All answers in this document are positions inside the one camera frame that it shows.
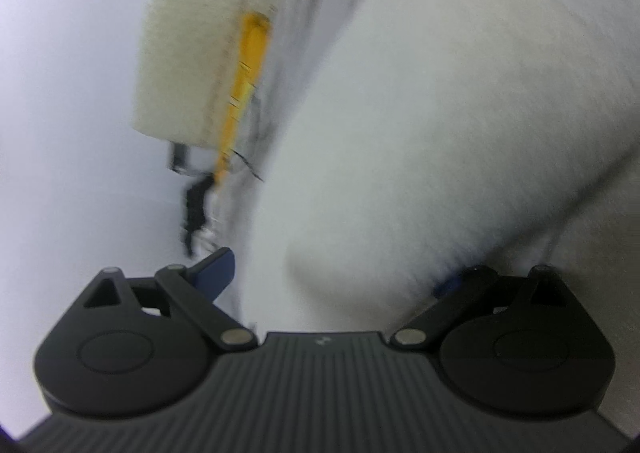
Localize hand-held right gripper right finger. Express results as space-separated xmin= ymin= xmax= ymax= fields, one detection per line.
xmin=389 ymin=264 xmax=581 ymax=349

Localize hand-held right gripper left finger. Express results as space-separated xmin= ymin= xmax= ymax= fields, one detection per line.
xmin=82 ymin=247 xmax=258 ymax=352

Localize cream blue grey striped sweater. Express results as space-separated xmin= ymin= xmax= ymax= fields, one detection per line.
xmin=260 ymin=0 xmax=640 ymax=334

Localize white clothes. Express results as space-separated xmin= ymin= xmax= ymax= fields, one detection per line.
xmin=194 ymin=227 xmax=222 ymax=255

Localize black clothes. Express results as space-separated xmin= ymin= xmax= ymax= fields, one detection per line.
xmin=179 ymin=175 xmax=217 ymax=255

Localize yellow pillow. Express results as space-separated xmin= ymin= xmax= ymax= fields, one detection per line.
xmin=212 ymin=12 xmax=273 ymax=184

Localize cream quilted headboard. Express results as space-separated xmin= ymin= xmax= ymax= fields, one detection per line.
xmin=131 ymin=0 xmax=282 ymax=152

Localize grey bed blanket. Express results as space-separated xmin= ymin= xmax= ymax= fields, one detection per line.
xmin=215 ymin=0 xmax=640 ymax=434

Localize black cable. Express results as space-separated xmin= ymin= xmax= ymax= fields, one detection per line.
xmin=229 ymin=149 xmax=266 ymax=182

